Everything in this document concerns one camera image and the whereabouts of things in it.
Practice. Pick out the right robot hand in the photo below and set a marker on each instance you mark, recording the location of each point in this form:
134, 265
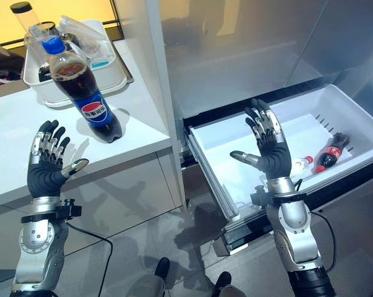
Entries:
274, 154

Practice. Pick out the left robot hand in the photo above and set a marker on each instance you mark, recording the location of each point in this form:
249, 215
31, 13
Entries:
44, 176

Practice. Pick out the white refrigerator drawer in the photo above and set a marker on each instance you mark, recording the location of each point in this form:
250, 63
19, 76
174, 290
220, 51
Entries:
282, 148

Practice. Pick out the silver refrigerator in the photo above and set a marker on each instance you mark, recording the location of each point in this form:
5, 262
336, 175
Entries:
266, 77

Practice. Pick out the small white bottle red cap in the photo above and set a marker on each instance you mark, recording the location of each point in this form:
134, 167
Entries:
300, 164

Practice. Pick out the white counter cabinet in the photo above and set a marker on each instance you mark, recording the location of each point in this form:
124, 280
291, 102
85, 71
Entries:
81, 173

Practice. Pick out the Coca-Cola bottle red label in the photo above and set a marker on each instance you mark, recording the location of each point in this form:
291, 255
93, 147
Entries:
331, 151

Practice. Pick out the Pepsi cola bottle blue cap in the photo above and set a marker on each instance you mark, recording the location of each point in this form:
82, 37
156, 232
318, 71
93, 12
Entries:
85, 92

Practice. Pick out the white plastic storage bin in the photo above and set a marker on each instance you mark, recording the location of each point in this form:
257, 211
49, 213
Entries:
78, 77

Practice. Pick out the blue lidded clear box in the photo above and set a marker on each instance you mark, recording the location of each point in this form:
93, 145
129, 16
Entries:
100, 63

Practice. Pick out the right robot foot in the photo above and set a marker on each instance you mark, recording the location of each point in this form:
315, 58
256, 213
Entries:
223, 280

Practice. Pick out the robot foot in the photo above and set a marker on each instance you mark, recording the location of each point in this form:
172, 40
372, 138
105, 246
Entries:
163, 267
223, 280

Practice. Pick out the clear plastic bag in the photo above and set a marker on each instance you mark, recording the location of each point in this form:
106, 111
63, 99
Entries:
81, 34

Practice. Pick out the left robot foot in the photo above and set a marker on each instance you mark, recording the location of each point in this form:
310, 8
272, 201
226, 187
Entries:
163, 267

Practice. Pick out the clear tall container black lid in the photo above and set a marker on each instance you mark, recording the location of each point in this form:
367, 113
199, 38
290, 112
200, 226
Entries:
27, 24

